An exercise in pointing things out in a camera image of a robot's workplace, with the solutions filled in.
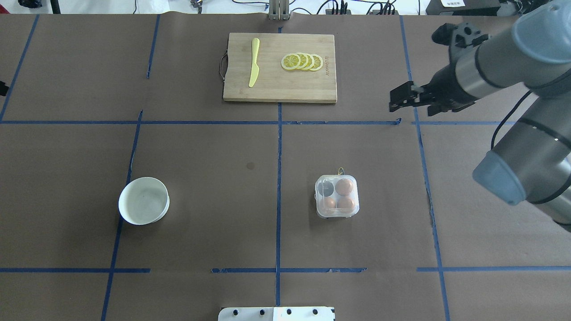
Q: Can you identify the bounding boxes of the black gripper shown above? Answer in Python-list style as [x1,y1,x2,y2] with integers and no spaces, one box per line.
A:
[389,63,476,116]

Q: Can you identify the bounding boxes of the clear plastic egg box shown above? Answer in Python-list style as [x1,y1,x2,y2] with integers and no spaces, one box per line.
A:
[314,174,360,219]

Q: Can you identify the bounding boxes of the brown egg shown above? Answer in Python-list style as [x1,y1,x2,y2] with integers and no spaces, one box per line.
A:
[320,197,337,211]
[335,178,354,196]
[336,197,356,213]

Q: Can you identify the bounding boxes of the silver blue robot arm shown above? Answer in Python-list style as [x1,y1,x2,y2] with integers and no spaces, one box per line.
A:
[388,0,571,231]

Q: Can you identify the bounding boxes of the yellow lemon slices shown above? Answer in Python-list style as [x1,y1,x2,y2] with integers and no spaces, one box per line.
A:
[280,52,325,72]

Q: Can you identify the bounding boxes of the wooden cutting board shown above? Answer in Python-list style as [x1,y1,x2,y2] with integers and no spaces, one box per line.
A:
[223,33,337,104]

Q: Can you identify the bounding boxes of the yellow plastic knife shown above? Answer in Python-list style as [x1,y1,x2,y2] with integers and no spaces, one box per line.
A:
[248,38,260,88]

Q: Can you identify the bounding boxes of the white bowl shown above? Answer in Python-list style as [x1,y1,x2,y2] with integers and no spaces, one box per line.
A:
[118,177,170,226]

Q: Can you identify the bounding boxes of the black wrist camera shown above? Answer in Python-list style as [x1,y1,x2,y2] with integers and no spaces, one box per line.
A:
[431,22,490,64]

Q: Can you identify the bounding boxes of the aluminium frame post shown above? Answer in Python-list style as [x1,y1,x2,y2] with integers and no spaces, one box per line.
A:
[268,0,291,21]

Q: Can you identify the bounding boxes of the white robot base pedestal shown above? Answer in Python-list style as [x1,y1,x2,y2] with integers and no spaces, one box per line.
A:
[218,305,336,321]

